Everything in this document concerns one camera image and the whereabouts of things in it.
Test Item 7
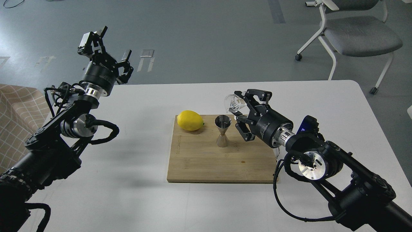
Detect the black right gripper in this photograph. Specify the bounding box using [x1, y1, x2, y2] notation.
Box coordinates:
[234, 89, 293, 148]

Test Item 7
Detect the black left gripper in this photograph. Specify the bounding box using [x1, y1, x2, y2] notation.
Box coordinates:
[78, 26, 134, 96]

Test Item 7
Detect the small clear glass cup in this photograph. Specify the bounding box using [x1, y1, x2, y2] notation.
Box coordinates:
[223, 94, 246, 113]

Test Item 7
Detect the steel double jigger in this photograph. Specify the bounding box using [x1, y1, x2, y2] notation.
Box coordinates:
[214, 115, 231, 147]

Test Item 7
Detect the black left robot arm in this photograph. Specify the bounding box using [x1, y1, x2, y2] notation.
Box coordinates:
[0, 26, 134, 232]

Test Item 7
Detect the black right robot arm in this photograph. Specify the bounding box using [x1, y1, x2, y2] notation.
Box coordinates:
[224, 89, 411, 232]

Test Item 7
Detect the yellow lemon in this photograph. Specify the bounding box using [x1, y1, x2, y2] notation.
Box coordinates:
[177, 110, 204, 131]

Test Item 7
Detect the bamboo cutting board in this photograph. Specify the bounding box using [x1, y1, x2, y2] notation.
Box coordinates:
[167, 115, 276, 184]

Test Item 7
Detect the beige checkered cloth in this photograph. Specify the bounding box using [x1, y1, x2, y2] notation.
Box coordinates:
[0, 84, 50, 172]

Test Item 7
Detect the grey office chair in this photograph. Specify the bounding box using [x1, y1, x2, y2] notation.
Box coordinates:
[295, 0, 403, 94]

